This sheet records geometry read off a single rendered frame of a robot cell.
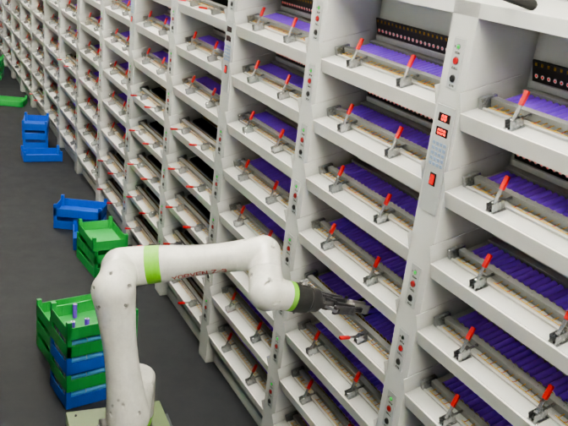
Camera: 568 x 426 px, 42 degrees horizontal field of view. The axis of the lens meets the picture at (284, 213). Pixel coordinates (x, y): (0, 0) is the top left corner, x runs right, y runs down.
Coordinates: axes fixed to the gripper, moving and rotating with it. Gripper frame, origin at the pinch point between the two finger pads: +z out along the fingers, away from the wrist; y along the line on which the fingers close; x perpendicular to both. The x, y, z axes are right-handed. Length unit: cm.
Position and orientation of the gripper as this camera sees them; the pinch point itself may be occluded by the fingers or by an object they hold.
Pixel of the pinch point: (357, 307)
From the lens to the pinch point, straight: 243.0
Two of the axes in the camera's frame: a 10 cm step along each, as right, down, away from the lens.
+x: -3.4, 9.1, 2.1
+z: 8.3, 1.9, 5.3
